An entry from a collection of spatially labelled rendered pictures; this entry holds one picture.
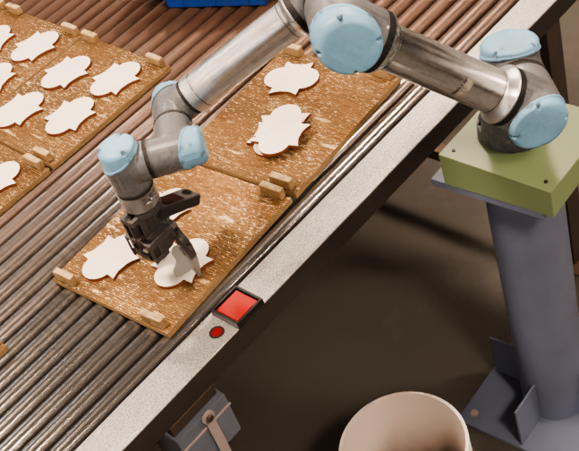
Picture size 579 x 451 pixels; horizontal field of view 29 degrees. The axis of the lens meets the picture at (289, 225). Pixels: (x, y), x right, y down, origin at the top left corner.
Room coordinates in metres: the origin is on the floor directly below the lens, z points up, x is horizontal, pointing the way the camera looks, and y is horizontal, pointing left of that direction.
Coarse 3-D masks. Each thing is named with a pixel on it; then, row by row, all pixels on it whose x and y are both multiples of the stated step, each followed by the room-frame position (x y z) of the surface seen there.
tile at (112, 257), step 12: (108, 240) 1.85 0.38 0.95; (120, 240) 1.83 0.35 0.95; (96, 252) 1.82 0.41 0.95; (108, 252) 1.81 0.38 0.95; (120, 252) 1.80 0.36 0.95; (84, 264) 1.80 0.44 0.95; (96, 264) 1.79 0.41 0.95; (108, 264) 1.77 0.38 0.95; (120, 264) 1.76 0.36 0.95; (84, 276) 1.77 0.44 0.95; (96, 276) 1.75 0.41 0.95; (108, 276) 1.74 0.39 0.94
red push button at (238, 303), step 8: (232, 296) 1.57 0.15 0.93; (240, 296) 1.56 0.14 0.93; (248, 296) 1.56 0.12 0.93; (224, 304) 1.56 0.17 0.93; (232, 304) 1.55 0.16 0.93; (240, 304) 1.54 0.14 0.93; (248, 304) 1.54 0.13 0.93; (224, 312) 1.54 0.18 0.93; (232, 312) 1.53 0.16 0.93; (240, 312) 1.52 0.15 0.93
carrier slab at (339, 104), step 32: (320, 64) 2.20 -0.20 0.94; (256, 96) 2.17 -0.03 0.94; (288, 96) 2.13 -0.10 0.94; (320, 96) 2.08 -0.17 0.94; (352, 96) 2.04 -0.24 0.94; (384, 96) 2.01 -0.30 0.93; (224, 128) 2.10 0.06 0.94; (256, 128) 2.05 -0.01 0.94; (320, 128) 1.97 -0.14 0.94; (352, 128) 1.93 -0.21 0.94; (224, 160) 1.98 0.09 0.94; (256, 160) 1.94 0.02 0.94; (288, 160) 1.90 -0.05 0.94; (320, 160) 1.86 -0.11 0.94; (288, 192) 1.81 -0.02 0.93
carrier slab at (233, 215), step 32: (224, 192) 1.88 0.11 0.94; (256, 192) 1.84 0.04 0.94; (192, 224) 1.81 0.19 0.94; (224, 224) 1.78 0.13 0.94; (256, 224) 1.74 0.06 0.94; (224, 256) 1.68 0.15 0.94; (96, 288) 1.73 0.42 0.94; (128, 288) 1.69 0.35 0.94; (160, 288) 1.66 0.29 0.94; (192, 288) 1.63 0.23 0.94
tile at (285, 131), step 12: (264, 120) 2.03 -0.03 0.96; (276, 120) 2.02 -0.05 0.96; (288, 120) 2.00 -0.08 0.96; (300, 120) 1.99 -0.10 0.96; (264, 132) 1.99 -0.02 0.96; (276, 132) 1.98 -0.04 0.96; (288, 132) 1.96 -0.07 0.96; (300, 132) 1.95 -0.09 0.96; (264, 144) 1.95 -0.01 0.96; (276, 144) 1.94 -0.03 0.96; (288, 144) 1.92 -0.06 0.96
